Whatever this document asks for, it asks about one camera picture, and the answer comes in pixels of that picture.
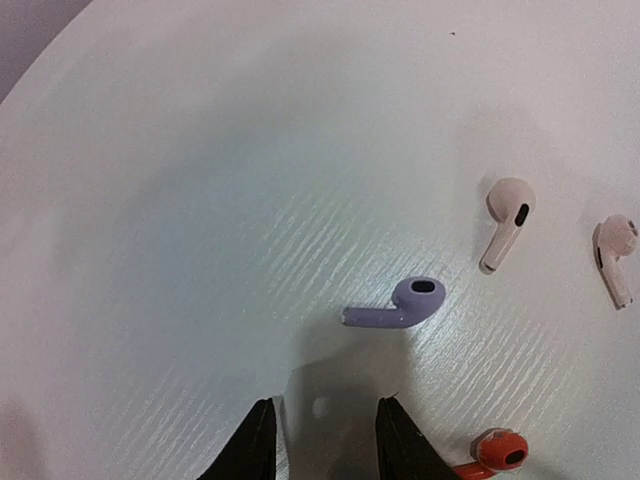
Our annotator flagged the purple earbud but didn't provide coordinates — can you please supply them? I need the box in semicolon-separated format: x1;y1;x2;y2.
342;277;446;329

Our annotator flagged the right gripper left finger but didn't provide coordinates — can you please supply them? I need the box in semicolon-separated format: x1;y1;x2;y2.
198;398;277;480

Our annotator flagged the pink earbud left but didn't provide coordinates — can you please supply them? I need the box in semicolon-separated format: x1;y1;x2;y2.
480;177;536;273

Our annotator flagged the red earbud left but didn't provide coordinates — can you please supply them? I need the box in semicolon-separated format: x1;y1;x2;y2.
453;428;529;480

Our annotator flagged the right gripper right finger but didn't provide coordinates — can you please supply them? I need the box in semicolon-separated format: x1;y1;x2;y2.
375;397;460;480

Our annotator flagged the pink earbud right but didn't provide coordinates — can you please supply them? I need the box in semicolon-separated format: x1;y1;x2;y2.
593;214;639;310

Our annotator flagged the pink earbud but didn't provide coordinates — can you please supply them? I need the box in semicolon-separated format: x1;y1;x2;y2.
480;177;536;273
593;214;639;310

